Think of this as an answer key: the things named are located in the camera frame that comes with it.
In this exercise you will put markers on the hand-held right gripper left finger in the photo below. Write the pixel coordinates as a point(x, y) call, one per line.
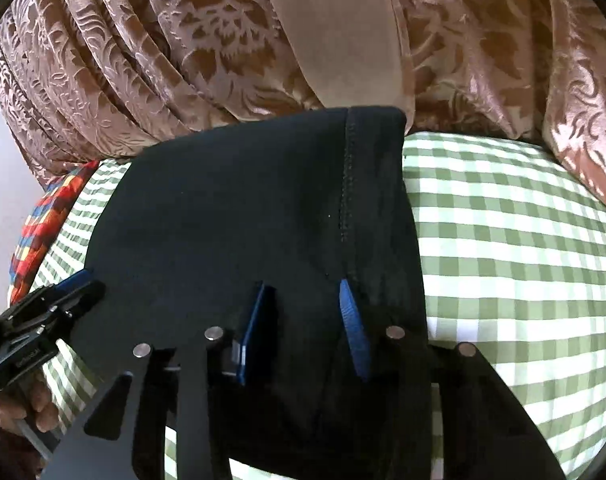
point(253, 330)

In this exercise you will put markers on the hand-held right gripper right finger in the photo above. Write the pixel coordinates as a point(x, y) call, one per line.
point(354, 332)

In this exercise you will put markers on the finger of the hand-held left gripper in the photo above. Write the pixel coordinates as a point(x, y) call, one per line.
point(80, 276)
point(73, 295)

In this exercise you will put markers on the black pants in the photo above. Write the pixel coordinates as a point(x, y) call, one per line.
point(233, 210)

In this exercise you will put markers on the person's left forearm maroon sleeve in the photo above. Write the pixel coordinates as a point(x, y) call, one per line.
point(0, 455)

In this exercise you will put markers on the person's left hand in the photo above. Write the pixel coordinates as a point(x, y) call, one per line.
point(35, 407)

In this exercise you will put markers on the colourful patterned cloth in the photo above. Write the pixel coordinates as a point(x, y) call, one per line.
point(43, 225)

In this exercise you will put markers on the green checkered bed sheet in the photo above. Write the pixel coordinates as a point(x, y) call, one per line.
point(508, 260)

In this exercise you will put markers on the brown floral curtain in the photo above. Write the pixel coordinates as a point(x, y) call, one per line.
point(133, 60)

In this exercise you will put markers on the plain beige curtain panel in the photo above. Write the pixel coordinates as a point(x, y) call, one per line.
point(333, 35)

